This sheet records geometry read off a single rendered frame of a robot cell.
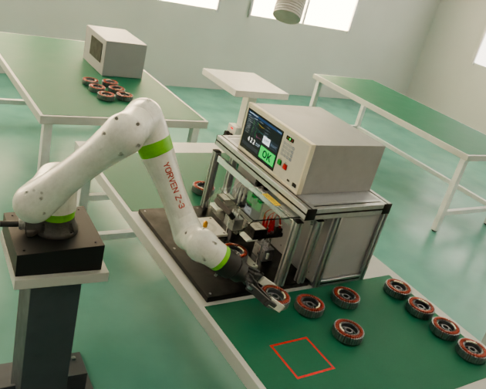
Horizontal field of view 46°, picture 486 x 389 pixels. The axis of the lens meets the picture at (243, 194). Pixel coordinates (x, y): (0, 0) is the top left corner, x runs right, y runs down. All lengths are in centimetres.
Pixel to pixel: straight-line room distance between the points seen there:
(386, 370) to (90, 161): 118
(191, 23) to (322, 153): 526
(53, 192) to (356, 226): 115
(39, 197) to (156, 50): 541
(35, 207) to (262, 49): 626
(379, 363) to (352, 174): 72
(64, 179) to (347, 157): 105
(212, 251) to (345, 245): 69
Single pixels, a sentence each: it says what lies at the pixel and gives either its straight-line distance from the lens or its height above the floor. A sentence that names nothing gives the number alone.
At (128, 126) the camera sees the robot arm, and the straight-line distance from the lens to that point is 166.
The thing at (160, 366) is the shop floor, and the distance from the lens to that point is 291.
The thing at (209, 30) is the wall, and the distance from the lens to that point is 739.
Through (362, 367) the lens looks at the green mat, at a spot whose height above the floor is 75.
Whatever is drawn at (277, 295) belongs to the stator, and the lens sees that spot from 206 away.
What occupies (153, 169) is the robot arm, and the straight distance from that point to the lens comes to 186.
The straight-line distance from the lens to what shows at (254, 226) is 227.
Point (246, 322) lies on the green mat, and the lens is 203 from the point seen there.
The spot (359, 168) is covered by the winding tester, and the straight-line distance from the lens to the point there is 231.
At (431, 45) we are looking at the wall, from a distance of 984.
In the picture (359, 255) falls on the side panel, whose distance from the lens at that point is 243.
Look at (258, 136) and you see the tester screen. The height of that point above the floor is 122.
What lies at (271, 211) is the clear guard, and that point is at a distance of 209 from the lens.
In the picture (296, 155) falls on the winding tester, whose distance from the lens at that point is 215.
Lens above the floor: 195
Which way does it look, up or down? 24 degrees down
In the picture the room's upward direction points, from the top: 15 degrees clockwise
